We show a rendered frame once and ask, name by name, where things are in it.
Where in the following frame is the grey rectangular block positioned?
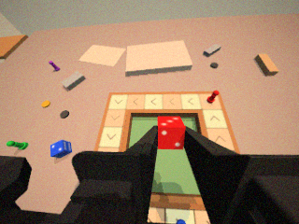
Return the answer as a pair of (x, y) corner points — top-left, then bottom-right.
(203, 44), (221, 57)
(61, 72), (86, 91)

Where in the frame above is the blue pawn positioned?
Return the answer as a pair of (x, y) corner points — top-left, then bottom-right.
(176, 219), (186, 224)

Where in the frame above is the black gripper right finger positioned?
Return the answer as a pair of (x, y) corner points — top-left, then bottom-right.
(184, 126), (299, 224)

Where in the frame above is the peach flat rectangular slab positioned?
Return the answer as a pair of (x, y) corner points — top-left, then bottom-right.
(126, 41), (192, 76)

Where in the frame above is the green pawn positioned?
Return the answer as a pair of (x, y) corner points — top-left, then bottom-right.
(7, 141), (29, 149)

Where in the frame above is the red die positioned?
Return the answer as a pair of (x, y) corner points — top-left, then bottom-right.
(158, 117), (186, 149)

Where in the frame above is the red pawn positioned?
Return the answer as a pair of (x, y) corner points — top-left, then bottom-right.
(207, 91), (219, 103)

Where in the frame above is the orange rectangular block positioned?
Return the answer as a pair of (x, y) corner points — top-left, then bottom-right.
(254, 54), (279, 76)

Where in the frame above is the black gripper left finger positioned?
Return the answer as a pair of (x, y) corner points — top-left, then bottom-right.
(71, 126), (158, 222)

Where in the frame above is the square board track with arrow tiles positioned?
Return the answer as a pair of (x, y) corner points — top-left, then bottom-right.
(93, 91), (240, 210)

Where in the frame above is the blue die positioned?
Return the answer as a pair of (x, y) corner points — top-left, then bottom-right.
(50, 140), (72, 158)

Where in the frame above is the purple pawn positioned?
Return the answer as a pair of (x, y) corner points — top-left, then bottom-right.
(49, 61), (61, 71)

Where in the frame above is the orange flat disc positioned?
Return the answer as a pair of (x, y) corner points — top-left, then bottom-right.
(41, 100), (50, 107)

